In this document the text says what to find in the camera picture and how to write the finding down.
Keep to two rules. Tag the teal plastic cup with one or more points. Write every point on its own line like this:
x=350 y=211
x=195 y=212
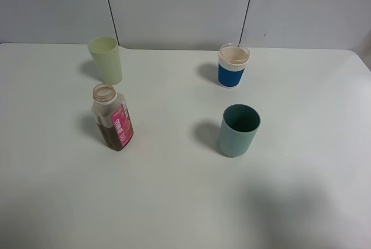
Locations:
x=238 y=128

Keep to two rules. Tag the blue sleeve paper cup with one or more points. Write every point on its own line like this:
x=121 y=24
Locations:
x=233 y=58

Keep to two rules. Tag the pale green plastic cup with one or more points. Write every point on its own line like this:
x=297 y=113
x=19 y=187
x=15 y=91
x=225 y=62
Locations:
x=105 y=54

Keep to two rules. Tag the pink label drink bottle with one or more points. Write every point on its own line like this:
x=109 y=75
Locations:
x=112 y=116

